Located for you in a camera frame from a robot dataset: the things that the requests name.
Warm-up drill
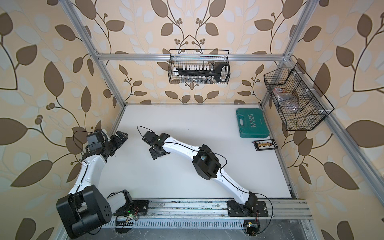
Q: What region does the back wire basket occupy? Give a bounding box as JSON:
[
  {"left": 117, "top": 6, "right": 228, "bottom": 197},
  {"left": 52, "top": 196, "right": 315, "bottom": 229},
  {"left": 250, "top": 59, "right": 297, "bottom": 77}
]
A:
[{"left": 168, "top": 49, "right": 231, "bottom": 85}]

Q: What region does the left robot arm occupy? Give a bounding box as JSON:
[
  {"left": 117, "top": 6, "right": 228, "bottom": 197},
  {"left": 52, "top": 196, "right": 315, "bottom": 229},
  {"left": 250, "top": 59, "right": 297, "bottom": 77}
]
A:
[{"left": 56, "top": 130, "right": 133, "bottom": 240}]

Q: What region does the black tray of bits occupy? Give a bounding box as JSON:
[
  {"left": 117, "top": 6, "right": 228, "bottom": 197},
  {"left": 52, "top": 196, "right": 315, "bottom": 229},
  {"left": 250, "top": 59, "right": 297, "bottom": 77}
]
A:
[{"left": 253, "top": 139, "right": 279, "bottom": 151}]

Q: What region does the green plastic tool case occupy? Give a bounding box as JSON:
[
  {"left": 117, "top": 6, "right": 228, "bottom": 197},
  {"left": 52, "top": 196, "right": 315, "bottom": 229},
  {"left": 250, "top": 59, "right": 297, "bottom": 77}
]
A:
[{"left": 236, "top": 108, "right": 270, "bottom": 139}]

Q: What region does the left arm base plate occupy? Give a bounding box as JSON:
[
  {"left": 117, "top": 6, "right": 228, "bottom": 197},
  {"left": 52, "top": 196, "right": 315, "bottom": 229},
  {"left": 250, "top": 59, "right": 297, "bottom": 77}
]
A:
[{"left": 114, "top": 200, "right": 149, "bottom": 216}]

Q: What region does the plastic bag in basket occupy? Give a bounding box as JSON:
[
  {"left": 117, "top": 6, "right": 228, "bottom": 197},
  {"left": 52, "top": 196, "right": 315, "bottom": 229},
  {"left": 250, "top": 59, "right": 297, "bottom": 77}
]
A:
[{"left": 273, "top": 88, "right": 300, "bottom": 112}]

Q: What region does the black socket tool set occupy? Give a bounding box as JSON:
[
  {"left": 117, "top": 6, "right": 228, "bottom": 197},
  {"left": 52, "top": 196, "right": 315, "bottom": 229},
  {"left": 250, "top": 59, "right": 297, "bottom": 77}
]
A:
[{"left": 168, "top": 62, "right": 231, "bottom": 84}]

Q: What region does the right wall wire basket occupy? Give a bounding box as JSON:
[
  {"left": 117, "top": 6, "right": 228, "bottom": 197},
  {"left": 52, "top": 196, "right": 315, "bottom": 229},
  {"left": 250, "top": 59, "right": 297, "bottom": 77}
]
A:
[{"left": 264, "top": 63, "right": 335, "bottom": 131}]

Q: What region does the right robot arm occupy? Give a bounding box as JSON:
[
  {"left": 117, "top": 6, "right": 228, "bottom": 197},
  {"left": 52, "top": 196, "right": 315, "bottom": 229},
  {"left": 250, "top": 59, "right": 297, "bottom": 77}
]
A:
[{"left": 142, "top": 131, "right": 258, "bottom": 213}]

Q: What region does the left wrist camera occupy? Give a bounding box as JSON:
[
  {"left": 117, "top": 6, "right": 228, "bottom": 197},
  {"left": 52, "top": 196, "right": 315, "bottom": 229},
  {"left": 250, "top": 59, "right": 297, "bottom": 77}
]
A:
[{"left": 87, "top": 130, "right": 105, "bottom": 152}]

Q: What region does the aluminium front rail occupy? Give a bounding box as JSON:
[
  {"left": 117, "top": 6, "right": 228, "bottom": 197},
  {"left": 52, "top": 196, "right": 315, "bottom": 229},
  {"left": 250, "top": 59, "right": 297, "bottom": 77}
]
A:
[{"left": 136, "top": 198, "right": 313, "bottom": 220}]

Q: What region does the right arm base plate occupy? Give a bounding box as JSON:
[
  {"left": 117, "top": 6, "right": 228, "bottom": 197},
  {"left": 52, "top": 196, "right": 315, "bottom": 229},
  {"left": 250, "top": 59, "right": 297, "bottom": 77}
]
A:
[{"left": 227, "top": 200, "right": 269, "bottom": 218}]

